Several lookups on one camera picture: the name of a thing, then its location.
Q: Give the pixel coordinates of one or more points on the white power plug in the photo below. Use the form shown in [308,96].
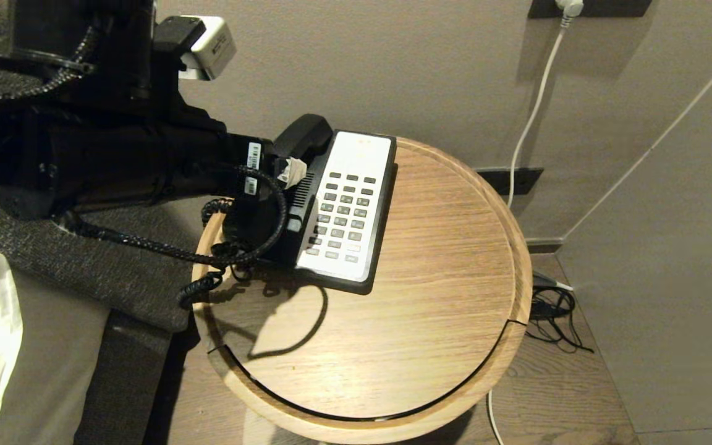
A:
[569,7]

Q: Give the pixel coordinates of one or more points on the grey fabric headboard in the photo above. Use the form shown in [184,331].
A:
[84,266]

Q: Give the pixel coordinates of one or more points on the dark fabric bed base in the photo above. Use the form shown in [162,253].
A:
[121,383]

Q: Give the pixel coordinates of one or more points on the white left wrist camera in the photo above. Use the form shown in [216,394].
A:
[211,46]

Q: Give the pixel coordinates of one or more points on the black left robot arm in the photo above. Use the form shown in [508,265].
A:
[115,161]

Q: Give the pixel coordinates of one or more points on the small black wall plate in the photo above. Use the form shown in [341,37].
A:
[517,182]

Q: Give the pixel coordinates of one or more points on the round wooden side table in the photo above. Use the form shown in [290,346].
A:
[393,321]

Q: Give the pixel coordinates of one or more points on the large black wall outlet plate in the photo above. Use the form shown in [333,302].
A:
[609,7]

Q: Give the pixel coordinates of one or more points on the black and white telephone base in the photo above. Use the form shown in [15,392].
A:
[356,198]

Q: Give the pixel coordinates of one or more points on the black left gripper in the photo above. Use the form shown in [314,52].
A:
[254,216]

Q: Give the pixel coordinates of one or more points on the black telephone handset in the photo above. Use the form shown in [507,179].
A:
[306,133]

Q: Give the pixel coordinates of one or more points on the beige mattress cover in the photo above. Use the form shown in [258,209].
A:
[53,371]

